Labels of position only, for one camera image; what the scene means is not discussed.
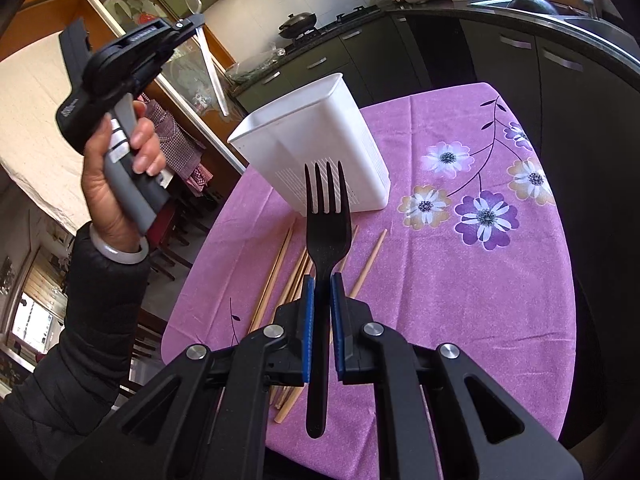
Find black plastic fork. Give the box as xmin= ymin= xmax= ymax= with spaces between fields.
xmin=305 ymin=165 xmax=352 ymax=439

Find translucent plastic spoon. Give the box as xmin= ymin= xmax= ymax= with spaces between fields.
xmin=184 ymin=0 xmax=230 ymax=117

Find white plastic utensil holder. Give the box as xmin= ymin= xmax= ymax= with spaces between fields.
xmin=229 ymin=73 xmax=390 ymax=214

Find left forearm black sleeve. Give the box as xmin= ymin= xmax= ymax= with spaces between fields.
xmin=1 ymin=224 xmax=150 ymax=479

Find green kitchen cabinets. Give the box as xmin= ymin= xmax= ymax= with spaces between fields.
xmin=234 ymin=6 xmax=639 ymax=176

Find person's left hand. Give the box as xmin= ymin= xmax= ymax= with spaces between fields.
xmin=81 ymin=100 xmax=166 ymax=254

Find white hanging cloth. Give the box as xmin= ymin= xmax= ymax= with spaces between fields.
xmin=0 ymin=32 xmax=90 ymax=234

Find glass sliding door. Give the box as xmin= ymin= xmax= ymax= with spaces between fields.
xmin=81 ymin=0 xmax=249 ymax=176

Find checked pink apron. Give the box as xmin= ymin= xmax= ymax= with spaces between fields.
xmin=138 ymin=94 xmax=213 ymax=196

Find purple floral tablecloth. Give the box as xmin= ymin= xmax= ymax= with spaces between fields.
xmin=160 ymin=82 xmax=577 ymax=480

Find plastic bag on counter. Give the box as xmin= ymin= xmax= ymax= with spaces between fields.
xmin=226 ymin=47 xmax=286 ymax=84

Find black wok with lid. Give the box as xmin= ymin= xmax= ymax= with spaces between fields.
xmin=279 ymin=12 xmax=317 ymax=39

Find gas stove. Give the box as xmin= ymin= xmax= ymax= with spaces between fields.
xmin=321 ymin=4 xmax=378 ymax=32

